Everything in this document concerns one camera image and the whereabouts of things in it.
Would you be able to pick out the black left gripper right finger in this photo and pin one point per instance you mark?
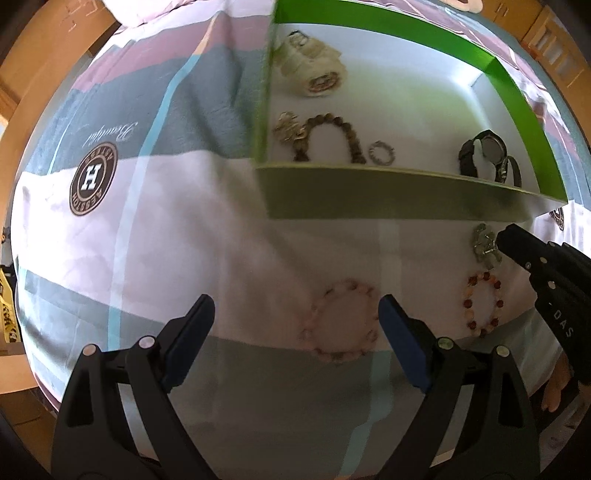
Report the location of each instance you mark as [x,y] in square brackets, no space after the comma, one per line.
[435,366]

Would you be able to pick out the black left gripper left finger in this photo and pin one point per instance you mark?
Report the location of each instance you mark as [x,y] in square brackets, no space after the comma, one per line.
[156,365]

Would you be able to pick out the silver charm keychain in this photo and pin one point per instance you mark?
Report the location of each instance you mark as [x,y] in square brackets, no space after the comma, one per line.
[484,247]

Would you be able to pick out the thin dark strap watch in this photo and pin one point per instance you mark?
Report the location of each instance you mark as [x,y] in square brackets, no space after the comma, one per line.
[508,165]

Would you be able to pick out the black wrist watch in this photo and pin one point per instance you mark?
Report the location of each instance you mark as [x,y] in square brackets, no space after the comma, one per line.
[489,147]

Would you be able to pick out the gold flower brooch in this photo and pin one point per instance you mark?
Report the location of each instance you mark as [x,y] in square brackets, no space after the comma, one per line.
[288,130]

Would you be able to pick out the cream white wrist watch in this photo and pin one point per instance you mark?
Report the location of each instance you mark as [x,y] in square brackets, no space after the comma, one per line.
[311,67]

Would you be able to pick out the person's right hand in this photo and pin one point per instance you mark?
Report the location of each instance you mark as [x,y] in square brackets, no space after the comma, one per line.
[557,382]

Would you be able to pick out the plaid bed sheet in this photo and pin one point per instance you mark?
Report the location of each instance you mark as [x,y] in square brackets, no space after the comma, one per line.
[141,195]

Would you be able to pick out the green cardboard box tray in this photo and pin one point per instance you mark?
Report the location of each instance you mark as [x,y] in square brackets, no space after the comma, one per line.
[386,144]

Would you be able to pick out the wooden wardrobe cabinets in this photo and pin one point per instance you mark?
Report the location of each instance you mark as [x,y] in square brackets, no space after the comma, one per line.
[513,16]

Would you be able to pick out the striped plush dog toy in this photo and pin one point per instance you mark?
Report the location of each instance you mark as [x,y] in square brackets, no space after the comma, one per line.
[471,6]

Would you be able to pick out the wooden headboard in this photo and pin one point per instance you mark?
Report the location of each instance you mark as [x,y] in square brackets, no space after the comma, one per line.
[52,42]

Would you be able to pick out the pink white pillow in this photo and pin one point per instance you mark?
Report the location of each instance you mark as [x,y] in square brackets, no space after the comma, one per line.
[132,13]

